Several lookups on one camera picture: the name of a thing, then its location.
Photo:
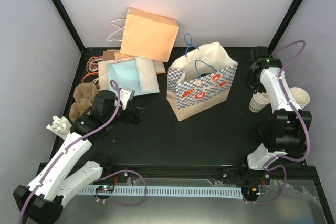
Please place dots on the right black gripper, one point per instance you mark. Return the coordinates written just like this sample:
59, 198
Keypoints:
249, 80

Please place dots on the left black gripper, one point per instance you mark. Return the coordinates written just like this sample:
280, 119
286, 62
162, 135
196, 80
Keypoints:
136, 117

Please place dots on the blue checkered paper bag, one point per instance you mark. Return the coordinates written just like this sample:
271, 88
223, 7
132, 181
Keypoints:
187, 93

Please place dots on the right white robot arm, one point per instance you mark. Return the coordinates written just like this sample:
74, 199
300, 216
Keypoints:
286, 134

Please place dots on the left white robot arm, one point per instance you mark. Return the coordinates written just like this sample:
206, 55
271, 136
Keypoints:
45, 197

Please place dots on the short stack paper cups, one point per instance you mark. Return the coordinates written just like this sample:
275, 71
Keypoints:
258, 102

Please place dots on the white paper bag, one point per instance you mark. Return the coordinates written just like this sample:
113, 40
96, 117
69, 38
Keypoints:
147, 76

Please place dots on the light blue paper bag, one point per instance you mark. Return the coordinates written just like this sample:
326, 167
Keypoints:
125, 74

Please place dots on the beige kraft paper bag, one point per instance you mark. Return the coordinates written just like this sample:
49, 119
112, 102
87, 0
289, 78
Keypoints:
103, 71

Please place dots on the tall stack paper cups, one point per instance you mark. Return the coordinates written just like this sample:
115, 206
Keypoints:
301, 96

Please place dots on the brown pulp cup carrier stack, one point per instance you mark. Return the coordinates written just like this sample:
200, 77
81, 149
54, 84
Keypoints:
84, 95

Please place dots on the brown flat paper bag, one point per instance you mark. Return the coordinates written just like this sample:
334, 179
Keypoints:
111, 55

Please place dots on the orange paper bag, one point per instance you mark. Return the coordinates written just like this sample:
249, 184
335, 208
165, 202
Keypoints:
148, 35

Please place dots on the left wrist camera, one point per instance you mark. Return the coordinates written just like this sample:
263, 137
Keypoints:
126, 95

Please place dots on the light blue cable duct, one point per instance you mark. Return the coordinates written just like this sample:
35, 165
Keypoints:
164, 191

